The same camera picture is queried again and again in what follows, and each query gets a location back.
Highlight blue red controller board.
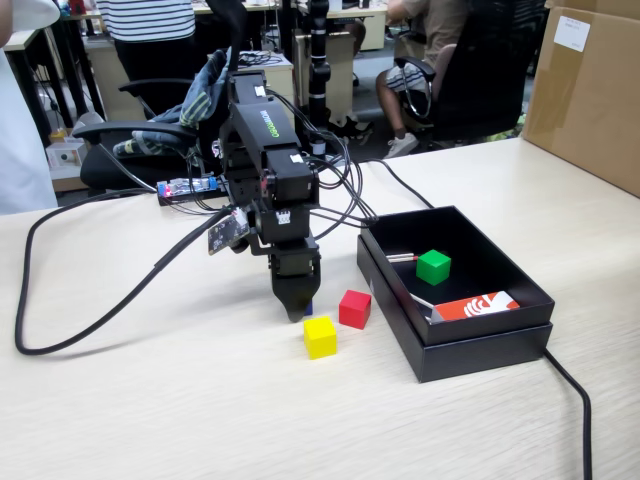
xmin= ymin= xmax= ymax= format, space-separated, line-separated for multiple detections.
xmin=156 ymin=176 xmax=221 ymax=207

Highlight green cube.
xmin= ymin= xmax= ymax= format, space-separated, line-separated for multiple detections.
xmin=415 ymin=249 xmax=453 ymax=287

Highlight person in white shirt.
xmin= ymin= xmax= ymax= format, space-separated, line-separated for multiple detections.
xmin=0 ymin=0 xmax=61 ymax=214

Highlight wooden desk black legs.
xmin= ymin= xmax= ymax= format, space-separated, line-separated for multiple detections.
xmin=2 ymin=19 xmax=106 ymax=131

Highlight small camera circuit board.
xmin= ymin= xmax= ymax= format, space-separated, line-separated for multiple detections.
xmin=207 ymin=208 xmax=251 ymax=257

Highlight white drawer cabinet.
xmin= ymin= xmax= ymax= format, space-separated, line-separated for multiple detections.
xmin=237 ymin=49 xmax=296 ymax=136

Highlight thick black power cable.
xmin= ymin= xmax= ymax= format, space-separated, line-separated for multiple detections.
xmin=349 ymin=158 xmax=594 ymax=480

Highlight person in striped shirt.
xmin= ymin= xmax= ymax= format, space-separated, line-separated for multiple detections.
xmin=97 ymin=0 xmax=196 ymax=119

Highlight orange white card packet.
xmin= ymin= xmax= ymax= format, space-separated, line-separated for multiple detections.
xmin=430 ymin=290 xmax=521 ymax=325

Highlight large cardboard box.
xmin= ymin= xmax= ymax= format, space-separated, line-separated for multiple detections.
xmin=520 ymin=0 xmax=640 ymax=199

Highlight white paper label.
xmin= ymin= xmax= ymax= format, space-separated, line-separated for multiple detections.
xmin=552 ymin=14 xmax=591 ymax=51

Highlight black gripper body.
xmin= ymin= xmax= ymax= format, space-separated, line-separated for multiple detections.
xmin=248 ymin=234 xmax=322 ymax=279

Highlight black office chair with armrests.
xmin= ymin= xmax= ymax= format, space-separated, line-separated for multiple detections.
xmin=72 ymin=77 xmax=226 ymax=196

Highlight thin black wire bundle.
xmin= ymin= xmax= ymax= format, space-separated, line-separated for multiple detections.
xmin=264 ymin=89 xmax=381 ymax=241

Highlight red cube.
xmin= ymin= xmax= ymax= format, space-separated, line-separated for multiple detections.
xmin=338 ymin=289 xmax=373 ymax=330

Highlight thick black looped cable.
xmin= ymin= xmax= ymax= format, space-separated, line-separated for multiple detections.
xmin=13 ymin=187 xmax=231 ymax=357

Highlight black mesh office chair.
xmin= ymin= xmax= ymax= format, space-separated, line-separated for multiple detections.
xmin=394 ymin=0 xmax=549 ymax=149

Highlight black jointed pole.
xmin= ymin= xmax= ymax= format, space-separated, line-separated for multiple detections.
xmin=305 ymin=0 xmax=334 ymax=156

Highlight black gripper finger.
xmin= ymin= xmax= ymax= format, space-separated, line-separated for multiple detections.
xmin=272 ymin=273 xmax=322 ymax=324

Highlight blue striped jacket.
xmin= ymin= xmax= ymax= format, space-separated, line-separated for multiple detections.
xmin=112 ymin=49 xmax=236 ymax=159

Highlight yellow cube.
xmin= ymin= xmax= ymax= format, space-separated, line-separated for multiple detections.
xmin=303 ymin=315 xmax=338 ymax=360

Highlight seated person in shorts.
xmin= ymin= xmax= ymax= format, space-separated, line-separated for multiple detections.
xmin=374 ymin=0 xmax=469 ymax=161

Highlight small white orange box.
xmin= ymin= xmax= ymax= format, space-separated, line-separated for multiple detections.
xmin=46 ymin=139 xmax=87 ymax=194

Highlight black cardboard box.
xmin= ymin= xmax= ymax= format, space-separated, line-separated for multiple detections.
xmin=356 ymin=204 xmax=557 ymax=385

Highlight wooden cabinet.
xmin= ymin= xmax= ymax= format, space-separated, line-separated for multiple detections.
xmin=292 ymin=29 xmax=357 ymax=126

